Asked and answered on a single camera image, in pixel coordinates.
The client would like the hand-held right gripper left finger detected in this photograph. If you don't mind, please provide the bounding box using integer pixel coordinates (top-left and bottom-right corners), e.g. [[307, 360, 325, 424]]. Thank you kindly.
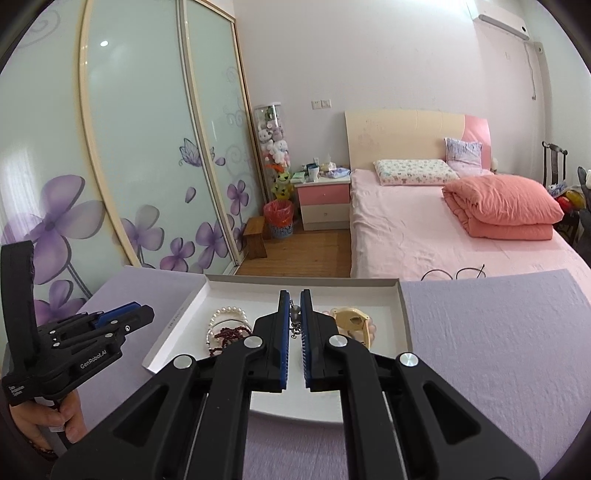
[[51, 290, 291, 480]]

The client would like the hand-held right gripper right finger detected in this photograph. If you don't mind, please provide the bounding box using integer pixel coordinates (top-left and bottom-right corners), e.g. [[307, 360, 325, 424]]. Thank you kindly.
[[300, 288, 541, 480]]

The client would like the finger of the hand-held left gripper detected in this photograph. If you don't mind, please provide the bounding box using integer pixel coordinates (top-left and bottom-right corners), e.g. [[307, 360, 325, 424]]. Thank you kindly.
[[99, 305, 156, 345], [89, 302, 142, 331]]

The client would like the black cable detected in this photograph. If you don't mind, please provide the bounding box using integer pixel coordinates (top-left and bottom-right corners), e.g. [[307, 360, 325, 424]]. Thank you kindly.
[[420, 263, 487, 282]]

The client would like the white air conditioner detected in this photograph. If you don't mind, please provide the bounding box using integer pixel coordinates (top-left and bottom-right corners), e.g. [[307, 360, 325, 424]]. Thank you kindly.
[[477, 6, 531, 40]]

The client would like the pink white nightstand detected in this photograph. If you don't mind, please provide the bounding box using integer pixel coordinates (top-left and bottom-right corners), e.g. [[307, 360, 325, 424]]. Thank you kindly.
[[295, 177, 352, 232]]

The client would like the red waste basket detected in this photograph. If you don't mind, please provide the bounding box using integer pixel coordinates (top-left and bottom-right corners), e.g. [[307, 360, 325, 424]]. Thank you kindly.
[[263, 199, 296, 240]]

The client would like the clear tube of plush toys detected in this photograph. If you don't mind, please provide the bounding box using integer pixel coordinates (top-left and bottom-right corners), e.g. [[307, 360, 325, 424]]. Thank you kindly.
[[253, 102, 294, 185]]

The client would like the dark wooden chair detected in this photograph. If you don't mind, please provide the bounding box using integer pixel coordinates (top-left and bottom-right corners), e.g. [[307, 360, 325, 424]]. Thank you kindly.
[[542, 141, 581, 241]]

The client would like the green yellow plush toy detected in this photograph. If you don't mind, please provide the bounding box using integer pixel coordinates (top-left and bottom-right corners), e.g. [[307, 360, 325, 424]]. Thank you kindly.
[[272, 169, 294, 202]]

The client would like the small wooden stool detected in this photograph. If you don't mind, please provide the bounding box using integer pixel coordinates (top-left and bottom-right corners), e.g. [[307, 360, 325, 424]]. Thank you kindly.
[[243, 216, 269, 260]]

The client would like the grey cardboard tray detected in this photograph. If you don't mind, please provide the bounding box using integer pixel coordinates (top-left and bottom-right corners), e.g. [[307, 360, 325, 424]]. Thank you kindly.
[[141, 274, 413, 426]]

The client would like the floral sliding wardrobe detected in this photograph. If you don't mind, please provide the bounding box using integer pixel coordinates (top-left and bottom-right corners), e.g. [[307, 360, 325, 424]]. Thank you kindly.
[[0, 0, 267, 326]]

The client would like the pile of clothes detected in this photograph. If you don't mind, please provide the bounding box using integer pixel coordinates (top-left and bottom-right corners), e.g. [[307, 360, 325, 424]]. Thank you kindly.
[[577, 165, 591, 206]]

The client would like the pink bead bracelet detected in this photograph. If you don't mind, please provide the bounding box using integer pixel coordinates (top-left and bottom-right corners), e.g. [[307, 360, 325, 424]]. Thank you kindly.
[[318, 308, 380, 343]]

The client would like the purple cloth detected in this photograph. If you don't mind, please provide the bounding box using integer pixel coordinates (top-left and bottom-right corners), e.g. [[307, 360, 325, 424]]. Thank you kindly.
[[0, 265, 591, 480]]

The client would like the colourful toy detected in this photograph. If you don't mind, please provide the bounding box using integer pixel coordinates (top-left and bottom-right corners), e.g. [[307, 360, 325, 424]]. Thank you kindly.
[[547, 182, 583, 209]]

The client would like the yellow wrist watch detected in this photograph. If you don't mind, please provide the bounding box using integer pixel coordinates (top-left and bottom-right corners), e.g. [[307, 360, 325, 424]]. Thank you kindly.
[[332, 308, 373, 350]]

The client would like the small purple white pillow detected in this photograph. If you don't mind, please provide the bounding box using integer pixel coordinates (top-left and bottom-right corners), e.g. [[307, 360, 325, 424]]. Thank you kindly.
[[444, 137, 484, 172]]

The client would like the floral print pillow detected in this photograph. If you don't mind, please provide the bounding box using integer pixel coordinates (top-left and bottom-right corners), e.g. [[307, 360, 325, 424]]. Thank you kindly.
[[372, 159, 461, 187]]

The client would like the folded pink quilt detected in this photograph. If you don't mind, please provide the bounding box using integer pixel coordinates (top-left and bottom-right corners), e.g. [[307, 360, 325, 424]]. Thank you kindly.
[[442, 175, 565, 241]]

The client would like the white pearl bracelet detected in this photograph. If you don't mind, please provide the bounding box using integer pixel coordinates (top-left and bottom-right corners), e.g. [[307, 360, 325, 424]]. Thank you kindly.
[[201, 305, 250, 348]]

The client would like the person's left hand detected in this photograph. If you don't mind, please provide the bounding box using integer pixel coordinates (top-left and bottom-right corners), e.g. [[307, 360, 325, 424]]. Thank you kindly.
[[9, 390, 87, 457]]

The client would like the dark red bead string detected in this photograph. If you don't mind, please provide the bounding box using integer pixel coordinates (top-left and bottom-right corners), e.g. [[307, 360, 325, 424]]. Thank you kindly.
[[207, 325, 253, 357]]

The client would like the cream pink headboard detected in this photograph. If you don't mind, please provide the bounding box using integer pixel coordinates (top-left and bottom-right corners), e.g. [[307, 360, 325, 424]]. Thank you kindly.
[[344, 108, 493, 172]]

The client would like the bed with pink sheet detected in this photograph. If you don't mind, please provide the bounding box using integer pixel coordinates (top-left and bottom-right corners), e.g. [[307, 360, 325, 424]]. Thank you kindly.
[[348, 168, 587, 282]]

